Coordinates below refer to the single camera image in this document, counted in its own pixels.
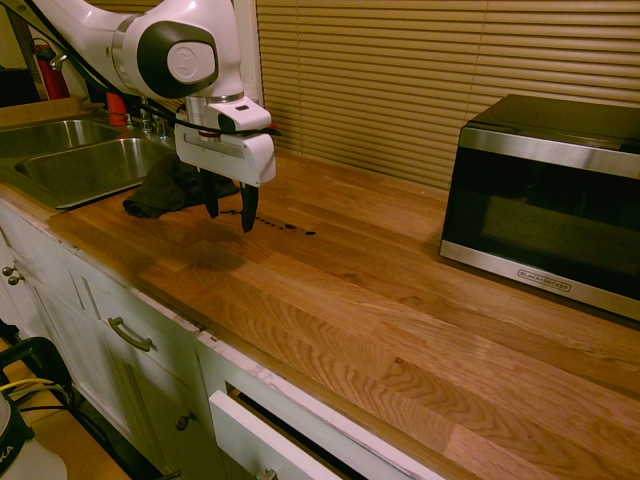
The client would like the black camera cable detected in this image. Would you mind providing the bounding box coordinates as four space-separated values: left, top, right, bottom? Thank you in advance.
9 0 283 139

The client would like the yellow cable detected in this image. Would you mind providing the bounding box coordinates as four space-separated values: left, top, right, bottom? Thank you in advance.
0 377 57 399

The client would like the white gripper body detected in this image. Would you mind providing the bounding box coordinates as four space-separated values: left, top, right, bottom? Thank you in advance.
173 123 278 188

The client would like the red plastic bottle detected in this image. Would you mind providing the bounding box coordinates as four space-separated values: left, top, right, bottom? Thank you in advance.
106 91 127 127

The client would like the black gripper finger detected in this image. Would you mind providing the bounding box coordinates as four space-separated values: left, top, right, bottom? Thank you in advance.
201 168 223 219
239 181 260 235

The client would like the dark liquid spill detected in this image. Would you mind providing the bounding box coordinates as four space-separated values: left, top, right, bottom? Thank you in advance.
219 209 317 237

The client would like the white kitchen base cabinet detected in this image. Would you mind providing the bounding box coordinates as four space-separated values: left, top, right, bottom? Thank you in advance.
0 197 436 480

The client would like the stainless steel sink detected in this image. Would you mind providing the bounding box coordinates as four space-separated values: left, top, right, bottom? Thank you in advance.
0 118 187 211

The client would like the red fire extinguisher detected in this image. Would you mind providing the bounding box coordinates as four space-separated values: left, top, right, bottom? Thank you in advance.
31 38 72 102

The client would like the tan slatted window blind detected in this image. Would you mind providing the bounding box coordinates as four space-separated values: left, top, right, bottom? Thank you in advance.
94 0 169 16
255 0 640 192

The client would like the black and steel microwave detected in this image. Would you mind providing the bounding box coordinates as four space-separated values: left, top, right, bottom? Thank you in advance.
438 93 640 322

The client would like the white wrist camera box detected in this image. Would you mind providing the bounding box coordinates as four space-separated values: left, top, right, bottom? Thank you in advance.
203 101 273 135

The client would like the metal bar drawer handle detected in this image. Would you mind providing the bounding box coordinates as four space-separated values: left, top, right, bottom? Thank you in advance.
107 315 156 353

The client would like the dark grey cloth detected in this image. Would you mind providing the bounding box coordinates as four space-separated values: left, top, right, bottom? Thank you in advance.
122 153 239 220

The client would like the chrome faucet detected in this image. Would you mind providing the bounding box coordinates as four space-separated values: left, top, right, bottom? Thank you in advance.
139 97 172 140

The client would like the white open drawer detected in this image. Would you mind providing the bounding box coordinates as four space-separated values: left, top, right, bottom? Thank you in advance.
208 390 347 480

